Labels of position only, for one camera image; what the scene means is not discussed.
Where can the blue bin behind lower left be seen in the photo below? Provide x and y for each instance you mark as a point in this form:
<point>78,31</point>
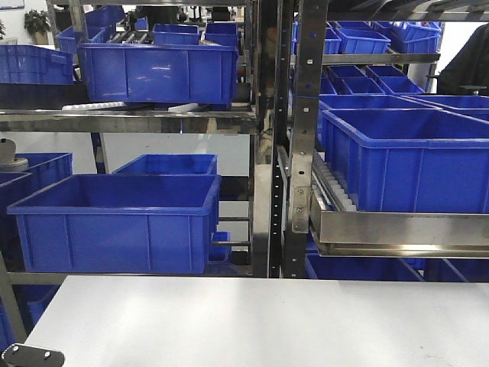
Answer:
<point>171,164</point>

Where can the large blue bin upper shelf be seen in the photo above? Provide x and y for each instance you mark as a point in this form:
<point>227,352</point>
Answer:
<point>169,73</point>

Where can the large blue bin shelf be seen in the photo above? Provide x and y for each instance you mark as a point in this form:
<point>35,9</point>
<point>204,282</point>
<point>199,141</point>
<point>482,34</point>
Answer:
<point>169,73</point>
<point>409,160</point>

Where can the large blue bin right shelf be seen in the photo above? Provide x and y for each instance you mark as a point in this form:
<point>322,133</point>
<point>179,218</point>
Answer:
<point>409,160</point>

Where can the stainless steel shelving rack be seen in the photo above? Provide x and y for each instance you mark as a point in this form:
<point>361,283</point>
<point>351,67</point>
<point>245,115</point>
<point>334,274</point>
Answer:
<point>274,317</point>

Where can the large blue plastic bin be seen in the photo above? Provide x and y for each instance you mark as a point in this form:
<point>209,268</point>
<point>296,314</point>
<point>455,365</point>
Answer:
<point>116,223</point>

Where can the blue bin far left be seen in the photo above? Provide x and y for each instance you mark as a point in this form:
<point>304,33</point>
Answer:
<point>34,172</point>

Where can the blue crate upper left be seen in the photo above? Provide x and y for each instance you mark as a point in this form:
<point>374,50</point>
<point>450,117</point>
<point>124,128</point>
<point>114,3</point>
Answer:
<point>35,65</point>

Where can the potted plant in background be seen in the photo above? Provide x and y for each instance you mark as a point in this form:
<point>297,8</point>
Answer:
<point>37,25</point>

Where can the black bracket with screws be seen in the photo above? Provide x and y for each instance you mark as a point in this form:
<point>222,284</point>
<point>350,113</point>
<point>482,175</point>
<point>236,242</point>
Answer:
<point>32,356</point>

